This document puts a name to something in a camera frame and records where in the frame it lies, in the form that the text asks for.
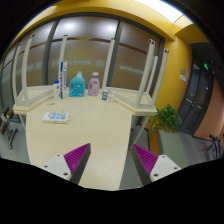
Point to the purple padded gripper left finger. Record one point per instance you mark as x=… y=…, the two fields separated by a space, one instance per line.
x=71 y=165

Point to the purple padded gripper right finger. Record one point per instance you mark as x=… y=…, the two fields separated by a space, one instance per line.
x=151 y=167

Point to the green potted plant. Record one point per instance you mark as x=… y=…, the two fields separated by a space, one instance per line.
x=167 y=118

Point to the white power strip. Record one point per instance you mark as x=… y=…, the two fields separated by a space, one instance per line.
x=55 y=117

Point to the right upturned white table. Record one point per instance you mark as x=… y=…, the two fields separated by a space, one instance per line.
x=141 y=98

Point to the teal detergent bottle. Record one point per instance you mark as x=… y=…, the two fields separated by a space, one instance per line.
x=77 y=86

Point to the white shampoo bottle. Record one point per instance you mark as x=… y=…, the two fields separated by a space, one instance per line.
x=56 y=91

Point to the dark chair at left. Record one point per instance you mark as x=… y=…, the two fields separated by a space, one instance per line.
x=5 y=128

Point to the small blue white jar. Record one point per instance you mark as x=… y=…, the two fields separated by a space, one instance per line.
x=104 y=94

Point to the lilac detergent bottle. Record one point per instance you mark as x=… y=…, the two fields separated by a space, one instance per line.
x=94 y=85

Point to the dark double door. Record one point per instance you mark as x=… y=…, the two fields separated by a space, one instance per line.
x=196 y=99

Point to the tall white blue box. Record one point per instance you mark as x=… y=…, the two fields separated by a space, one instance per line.
x=63 y=79

